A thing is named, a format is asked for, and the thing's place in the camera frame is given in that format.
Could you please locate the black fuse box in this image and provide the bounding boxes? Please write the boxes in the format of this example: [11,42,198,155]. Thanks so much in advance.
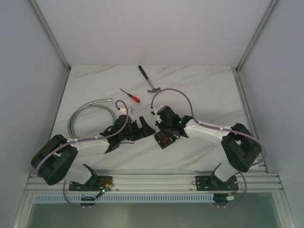
[154,132,177,149]

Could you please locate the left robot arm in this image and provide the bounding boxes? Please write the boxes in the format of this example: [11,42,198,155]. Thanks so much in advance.
[30,115,156,191]

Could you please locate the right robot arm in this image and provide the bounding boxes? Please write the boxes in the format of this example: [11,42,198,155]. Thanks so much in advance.
[152,105,262,190]

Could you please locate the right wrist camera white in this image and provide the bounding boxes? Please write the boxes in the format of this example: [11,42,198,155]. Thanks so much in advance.
[150,105,163,115]

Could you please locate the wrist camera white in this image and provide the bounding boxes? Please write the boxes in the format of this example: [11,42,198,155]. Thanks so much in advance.
[118,108,135,123]
[150,105,163,115]

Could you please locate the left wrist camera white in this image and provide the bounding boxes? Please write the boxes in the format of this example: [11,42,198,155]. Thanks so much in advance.
[118,108,135,123]

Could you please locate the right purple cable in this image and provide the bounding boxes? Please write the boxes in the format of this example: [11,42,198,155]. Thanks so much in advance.
[151,88,266,209]

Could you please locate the red handled screwdriver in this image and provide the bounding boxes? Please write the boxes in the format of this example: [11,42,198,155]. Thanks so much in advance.
[120,88,141,103]

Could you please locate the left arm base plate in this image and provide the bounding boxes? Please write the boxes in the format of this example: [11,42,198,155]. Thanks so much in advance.
[68,176,113,191]

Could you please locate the flexible metal hose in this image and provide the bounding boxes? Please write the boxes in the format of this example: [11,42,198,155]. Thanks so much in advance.
[67,99,116,138]

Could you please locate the claw hammer black handle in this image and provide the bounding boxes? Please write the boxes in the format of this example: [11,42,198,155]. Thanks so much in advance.
[138,65,162,94]

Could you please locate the slotted cable duct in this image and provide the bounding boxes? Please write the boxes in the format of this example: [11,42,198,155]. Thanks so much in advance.
[34,193,214,203]

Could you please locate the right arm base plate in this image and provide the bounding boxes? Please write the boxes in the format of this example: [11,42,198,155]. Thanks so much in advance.
[194,175,239,191]

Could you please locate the right aluminium frame post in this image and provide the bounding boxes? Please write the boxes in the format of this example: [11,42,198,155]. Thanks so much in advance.
[235,0,280,72]

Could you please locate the aluminium frame post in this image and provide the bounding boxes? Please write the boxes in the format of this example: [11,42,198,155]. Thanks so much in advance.
[28,0,71,72]
[235,0,280,72]

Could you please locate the aluminium front rail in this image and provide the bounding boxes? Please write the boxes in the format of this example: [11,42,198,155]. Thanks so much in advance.
[25,172,284,193]

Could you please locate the left aluminium frame post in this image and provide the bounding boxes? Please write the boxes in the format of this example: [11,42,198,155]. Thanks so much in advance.
[28,0,71,72]

